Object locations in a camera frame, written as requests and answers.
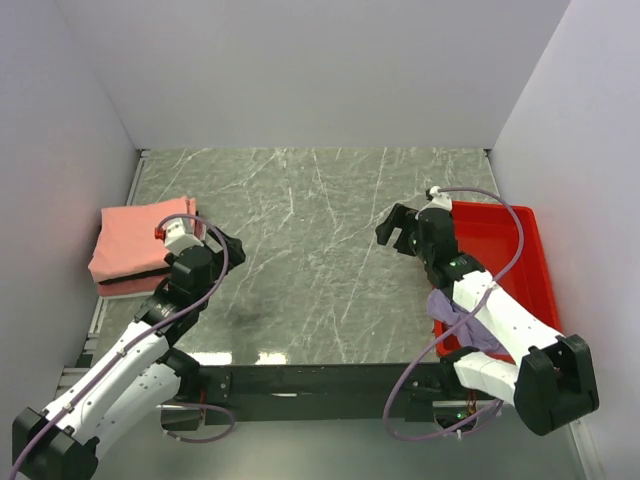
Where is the folded black t-shirt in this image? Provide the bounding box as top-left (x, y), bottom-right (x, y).
top-left (99, 266), bottom-right (171, 285)

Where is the folded salmon pink t-shirt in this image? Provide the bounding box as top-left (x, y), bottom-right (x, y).
top-left (88, 196), bottom-right (197, 284)

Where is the aluminium rail frame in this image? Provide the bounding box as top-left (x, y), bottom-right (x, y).
top-left (54, 149), bottom-right (150, 399)

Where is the purple t-shirt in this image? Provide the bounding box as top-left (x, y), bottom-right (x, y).
top-left (427, 288), bottom-right (514, 359)

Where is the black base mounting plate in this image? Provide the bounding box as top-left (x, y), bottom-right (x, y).
top-left (175, 363), bottom-right (488, 422)

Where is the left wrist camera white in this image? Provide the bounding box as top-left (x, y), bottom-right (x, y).
top-left (154, 217), bottom-right (203, 256)

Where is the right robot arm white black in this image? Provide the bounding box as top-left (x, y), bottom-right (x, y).
top-left (376, 200), bottom-right (600, 436)

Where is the folded dusty red t-shirt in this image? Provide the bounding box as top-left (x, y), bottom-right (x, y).
top-left (97, 275), bottom-right (167, 298)

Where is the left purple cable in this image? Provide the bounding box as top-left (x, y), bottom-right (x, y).
top-left (8, 213), bottom-right (236, 480)

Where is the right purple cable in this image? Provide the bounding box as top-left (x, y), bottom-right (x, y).
top-left (382, 185), bottom-right (526, 442)

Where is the purple cable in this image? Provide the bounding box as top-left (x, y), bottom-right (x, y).
top-left (8, 213), bottom-right (236, 480)
top-left (382, 185), bottom-right (526, 442)

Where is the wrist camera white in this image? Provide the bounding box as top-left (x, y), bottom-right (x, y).
top-left (154, 217), bottom-right (203, 256)
top-left (424, 186), bottom-right (453, 212)

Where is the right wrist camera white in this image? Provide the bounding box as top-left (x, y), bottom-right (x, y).
top-left (424, 186), bottom-right (453, 212)

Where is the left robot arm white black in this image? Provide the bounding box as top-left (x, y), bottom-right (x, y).
top-left (9, 221), bottom-right (246, 479)

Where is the red plastic bin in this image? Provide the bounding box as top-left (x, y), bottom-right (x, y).
top-left (452, 201), bottom-right (562, 331)

